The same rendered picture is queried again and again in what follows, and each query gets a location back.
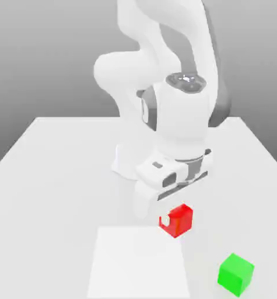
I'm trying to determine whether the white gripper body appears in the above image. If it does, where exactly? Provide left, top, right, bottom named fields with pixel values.
left=132, top=170, right=212, bottom=221

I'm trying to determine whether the small red cube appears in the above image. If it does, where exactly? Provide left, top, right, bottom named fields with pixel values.
left=158, top=203, right=194, bottom=239

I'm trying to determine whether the small green cube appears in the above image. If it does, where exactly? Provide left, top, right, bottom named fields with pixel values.
left=216, top=252, right=255, bottom=298

